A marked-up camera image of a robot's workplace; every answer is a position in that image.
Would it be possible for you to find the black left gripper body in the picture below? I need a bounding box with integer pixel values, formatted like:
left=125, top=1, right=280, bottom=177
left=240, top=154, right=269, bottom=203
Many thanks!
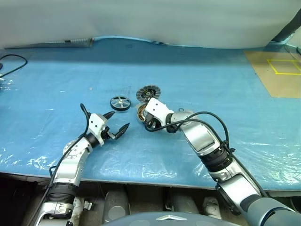
left=101, top=119, right=117, bottom=142

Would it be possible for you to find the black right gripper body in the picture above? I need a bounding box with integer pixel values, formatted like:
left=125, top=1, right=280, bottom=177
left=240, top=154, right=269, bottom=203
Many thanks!
left=143, top=114, right=163, bottom=132

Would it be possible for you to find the motor housing with copper windings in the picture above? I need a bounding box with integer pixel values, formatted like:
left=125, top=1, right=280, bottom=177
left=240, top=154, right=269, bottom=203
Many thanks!
left=136, top=103, right=148, bottom=123

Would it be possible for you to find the silver spoked rotor black rim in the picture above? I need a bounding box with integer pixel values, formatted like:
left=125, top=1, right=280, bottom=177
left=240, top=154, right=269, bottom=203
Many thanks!
left=110, top=96, right=131, bottom=111

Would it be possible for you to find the grey finned motor lid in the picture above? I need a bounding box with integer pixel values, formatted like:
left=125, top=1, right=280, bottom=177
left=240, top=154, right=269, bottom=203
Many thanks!
left=136, top=85, right=161, bottom=103

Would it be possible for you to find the blue table cover sheet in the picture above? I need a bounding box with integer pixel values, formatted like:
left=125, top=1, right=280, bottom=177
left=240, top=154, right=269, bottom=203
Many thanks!
left=0, top=35, right=301, bottom=191

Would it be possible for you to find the grey rounded cylinder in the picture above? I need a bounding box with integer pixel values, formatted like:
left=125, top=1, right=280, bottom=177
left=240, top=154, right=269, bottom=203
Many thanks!
left=103, top=185, right=130, bottom=223
left=168, top=188, right=200, bottom=214

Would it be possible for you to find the grey robot torso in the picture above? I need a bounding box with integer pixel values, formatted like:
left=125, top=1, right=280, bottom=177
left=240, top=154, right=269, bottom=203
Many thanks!
left=103, top=210, right=226, bottom=226

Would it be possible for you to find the white cloth backdrop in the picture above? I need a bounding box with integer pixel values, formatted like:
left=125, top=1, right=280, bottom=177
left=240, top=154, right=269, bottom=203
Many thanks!
left=0, top=0, right=301, bottom=50

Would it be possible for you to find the brown cardboard sheet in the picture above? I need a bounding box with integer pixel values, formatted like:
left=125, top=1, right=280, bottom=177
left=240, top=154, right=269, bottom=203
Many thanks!
left=244, top=49, right=301, bottom=98

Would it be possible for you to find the yellow tape square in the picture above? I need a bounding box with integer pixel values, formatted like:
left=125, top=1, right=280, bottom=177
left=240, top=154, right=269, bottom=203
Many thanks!
left=267, top=58, right=301, bottom=75

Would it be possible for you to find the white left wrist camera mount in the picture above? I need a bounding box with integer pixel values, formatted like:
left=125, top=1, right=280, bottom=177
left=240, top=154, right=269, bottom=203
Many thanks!
left=88, top=113, right=110, bottom=146

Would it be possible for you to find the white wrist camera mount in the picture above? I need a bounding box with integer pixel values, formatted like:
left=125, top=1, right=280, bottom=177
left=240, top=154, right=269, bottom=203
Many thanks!
left=143, top=97, right=175, bottom=127
left=88, top=113, right=110, bottom=146

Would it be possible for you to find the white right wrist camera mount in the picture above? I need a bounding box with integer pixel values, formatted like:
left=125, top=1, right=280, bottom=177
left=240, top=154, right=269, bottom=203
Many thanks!
left=143, top=97, right=175, bottom=127

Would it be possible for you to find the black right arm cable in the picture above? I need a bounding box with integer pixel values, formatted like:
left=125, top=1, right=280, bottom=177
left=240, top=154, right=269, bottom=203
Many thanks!
left=144, top=112, right=269, bottom=198

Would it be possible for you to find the black looped cable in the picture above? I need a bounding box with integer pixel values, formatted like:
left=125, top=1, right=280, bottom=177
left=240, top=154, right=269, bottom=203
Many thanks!
left=0, top=54, right=28, bottom=78

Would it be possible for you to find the dark slanted post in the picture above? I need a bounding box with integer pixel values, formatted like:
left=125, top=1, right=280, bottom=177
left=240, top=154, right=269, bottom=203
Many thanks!
left=272, top=9, right=301, bottom=43

